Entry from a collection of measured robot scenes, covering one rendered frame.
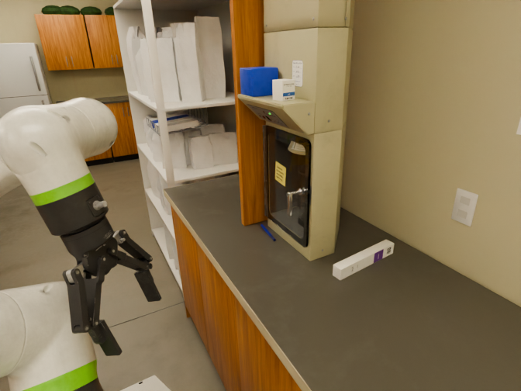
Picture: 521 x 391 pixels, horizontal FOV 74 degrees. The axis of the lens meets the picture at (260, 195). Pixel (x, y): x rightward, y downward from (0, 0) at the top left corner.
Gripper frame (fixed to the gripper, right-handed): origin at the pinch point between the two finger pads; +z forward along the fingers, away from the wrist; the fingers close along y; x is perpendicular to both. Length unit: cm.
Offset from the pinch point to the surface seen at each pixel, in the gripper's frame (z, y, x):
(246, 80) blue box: -33, 77, -11
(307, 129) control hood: -14, 63, -29
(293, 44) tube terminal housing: -39, 75, -30
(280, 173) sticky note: 3, 78, -13
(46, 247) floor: 53, 180, 254
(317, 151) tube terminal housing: -6, 66, -30
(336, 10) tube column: -43, 70, -45
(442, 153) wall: 10, 83, -68
